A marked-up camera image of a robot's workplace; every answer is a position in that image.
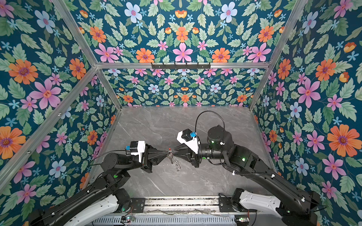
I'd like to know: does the right small circuit board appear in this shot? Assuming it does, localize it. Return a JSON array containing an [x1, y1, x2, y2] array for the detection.
[[234, 215, 250, 226]]

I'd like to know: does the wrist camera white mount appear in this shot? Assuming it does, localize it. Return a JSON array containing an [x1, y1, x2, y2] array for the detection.
[[125, 141, 146, 163], [177, 129, 201, 154]]

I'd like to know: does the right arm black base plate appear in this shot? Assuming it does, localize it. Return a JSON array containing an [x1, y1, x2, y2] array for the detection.
[[218, 196, 244, 212]]

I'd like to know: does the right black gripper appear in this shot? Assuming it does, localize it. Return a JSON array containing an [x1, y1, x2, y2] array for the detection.
[[173, 143, 228, 168]]

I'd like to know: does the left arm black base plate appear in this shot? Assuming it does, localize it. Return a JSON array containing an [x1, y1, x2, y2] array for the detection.
[[124, 198, 146, 213]]

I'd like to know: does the left small circuit board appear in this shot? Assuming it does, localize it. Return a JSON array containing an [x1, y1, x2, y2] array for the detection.
[[121, 216, 136, 224]]

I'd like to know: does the large keyring with red grip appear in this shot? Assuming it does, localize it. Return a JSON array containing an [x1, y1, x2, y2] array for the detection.
[[167, 149, 181, 172]]

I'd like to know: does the aluminium front rail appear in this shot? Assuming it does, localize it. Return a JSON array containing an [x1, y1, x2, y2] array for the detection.
[[124, 196, 278, 215]]

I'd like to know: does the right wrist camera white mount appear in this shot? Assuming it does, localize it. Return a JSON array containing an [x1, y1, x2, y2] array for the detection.
[[177, 129, 201, 154]]

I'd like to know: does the white slotted cable duct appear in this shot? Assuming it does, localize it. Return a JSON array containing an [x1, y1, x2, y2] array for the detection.
[[87, 215, 236, 226]]

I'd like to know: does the small circuit board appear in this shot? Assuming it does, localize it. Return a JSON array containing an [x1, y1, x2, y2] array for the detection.
[[121, 216, 136, 224], [234, 215, 250, 226]]

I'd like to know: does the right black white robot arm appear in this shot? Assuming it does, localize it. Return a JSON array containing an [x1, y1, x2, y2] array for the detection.
[[174, 125, 321, 226]]

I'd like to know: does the black hook rail on frame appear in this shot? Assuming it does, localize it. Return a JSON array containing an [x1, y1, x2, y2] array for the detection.
[[151, 63, 211, 70]]

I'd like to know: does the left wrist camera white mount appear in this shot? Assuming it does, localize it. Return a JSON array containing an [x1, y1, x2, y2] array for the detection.
[[125, 141, 146, 163]]

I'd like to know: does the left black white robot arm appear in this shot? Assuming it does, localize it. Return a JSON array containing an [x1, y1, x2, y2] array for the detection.
[[29, 141, 173, 226]]

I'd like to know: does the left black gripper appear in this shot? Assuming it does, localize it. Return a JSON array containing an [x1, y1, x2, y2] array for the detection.
[[121, 144, 169, 175]]

